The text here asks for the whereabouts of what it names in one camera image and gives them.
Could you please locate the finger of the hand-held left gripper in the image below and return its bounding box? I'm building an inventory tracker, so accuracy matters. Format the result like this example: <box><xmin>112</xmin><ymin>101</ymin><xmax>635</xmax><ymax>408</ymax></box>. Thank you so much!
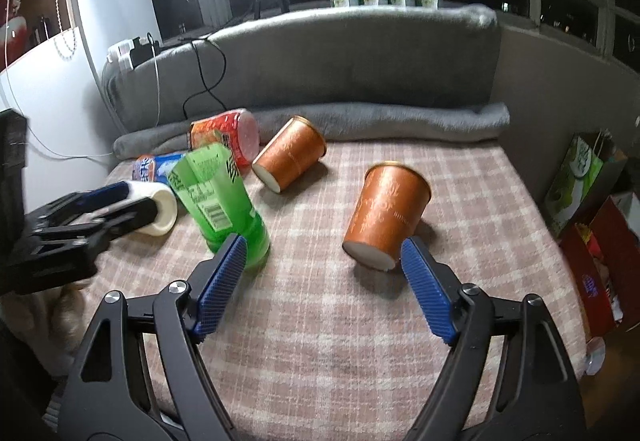
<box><xmin>25</xmin><ymin>180</ymin><xmax>134</xmax><ymax>228</ymax></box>
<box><xmin>30</xmin><ymin>197</ymin><xmax>160</xmax><ymax>253</ymax></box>

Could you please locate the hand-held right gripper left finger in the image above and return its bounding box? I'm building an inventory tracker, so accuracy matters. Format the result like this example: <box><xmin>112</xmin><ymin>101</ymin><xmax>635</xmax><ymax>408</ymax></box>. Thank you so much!
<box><xmin>42</xmin><ymin>233</ymin><xmax>249</xmax><ymax>441</ymax></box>

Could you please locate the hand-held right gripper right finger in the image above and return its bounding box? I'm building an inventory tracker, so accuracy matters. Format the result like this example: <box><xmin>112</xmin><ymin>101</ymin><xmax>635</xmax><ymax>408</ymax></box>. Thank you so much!
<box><xmin>400</xmin><ymin>237</ymin><xmax>589</xmax><ymax>441</ymax></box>

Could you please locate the white cup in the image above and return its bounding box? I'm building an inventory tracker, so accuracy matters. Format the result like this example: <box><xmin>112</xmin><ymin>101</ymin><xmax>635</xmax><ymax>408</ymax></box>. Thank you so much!
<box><xmin>124</xmin><ymin>180</ymin><xmax>179</xmax><ymax>237</ymax></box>

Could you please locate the orange paper cup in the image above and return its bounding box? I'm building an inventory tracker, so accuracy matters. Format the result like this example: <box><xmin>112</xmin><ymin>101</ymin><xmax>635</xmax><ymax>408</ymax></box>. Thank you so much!
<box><xmin>251</xmin><ymin>115</ymin><xmax>328</xmax><ymax>194</ymax></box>
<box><xmin>342</xmin><ymin>162</ymin><xmax>432</xmax><ymax>271</ymax></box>

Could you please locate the person's left forearm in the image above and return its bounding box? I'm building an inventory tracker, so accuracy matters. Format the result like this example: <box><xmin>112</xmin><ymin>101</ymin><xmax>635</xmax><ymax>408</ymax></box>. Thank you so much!
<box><xmin>0</xmin><ymin>283</ymin><xmax>97</xmax><ymax>374</ymax></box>

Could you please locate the blue and white bottle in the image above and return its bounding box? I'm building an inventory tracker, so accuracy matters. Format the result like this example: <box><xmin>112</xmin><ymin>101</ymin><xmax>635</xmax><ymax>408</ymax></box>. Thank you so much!
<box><xmin>132</xmin><ymin>151</ymin><xmax>189</xmax><ymax>184</ymax></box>

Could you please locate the green plastic bottle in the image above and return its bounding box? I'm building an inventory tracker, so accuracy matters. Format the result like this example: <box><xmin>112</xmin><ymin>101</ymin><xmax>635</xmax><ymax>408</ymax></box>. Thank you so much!
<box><xmin>167</xmin><ymin>143</ymin><xmax>272</xmax><ymax>271</ymax></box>

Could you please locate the pink plaid blanket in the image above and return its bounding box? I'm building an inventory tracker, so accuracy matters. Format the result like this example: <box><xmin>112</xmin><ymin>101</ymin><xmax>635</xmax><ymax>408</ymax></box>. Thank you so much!
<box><xmin>94</xmin><ymin>138</ymin><xmax>589</xmax><ymax>441</ymax></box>

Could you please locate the red plastic jar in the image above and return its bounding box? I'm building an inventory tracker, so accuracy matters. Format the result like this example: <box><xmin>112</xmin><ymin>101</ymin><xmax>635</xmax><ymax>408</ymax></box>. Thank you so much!
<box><xmin>188</xmin><ymin>108</ymin><xmax>260</xmax><ymax>172</ymax></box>

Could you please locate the white power strip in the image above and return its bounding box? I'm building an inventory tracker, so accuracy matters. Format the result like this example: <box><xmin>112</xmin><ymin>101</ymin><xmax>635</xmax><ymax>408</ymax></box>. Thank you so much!
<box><xmin>106</xmin><ymin>34</ymin><xmax>161</xmax><ymax>71</ymax></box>

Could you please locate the rolled grey blanket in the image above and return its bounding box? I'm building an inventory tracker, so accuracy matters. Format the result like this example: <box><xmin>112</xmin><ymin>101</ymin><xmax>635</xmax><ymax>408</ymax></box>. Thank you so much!
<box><xmin>112</xmin><ymin>101</ymin><xmax>511</xmax><ymax>161</ymax></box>

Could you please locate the red box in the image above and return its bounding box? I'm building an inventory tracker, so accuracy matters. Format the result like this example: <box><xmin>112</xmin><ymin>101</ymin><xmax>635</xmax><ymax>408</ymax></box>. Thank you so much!
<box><xmin>558</xmin><ymin>193</ymin><xmax>640</xmax><ymax>340</ymax></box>

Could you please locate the green paper bag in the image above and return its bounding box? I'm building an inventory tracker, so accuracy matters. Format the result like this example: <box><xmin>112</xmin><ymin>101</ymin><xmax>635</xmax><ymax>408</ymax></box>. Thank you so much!
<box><xmin>542</xmin><ymin>130</ymin><xmax>629</xmax><ymax>240</ymax></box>

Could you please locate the grey sofa backrest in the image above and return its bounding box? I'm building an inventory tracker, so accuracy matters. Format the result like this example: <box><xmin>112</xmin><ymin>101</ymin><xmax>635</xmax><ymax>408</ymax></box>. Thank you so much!
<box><xmin>102</xmin><ymin>4</ymin><xmax>503</xmax><ymax>134</ymax></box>

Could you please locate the white cable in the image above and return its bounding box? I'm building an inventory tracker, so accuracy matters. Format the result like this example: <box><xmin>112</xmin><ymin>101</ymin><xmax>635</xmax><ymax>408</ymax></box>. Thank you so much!
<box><xmin>0</xmin><ymin>32</ymin><xmax>162</xmax><ymax>158</ymax></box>

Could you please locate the black cable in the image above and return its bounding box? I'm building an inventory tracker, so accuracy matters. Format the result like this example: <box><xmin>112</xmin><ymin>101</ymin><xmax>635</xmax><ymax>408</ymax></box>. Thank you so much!
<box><xmin>176</xmin><ymin>35</ymin><xmax>229</xmax><ymax>122</ymax></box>

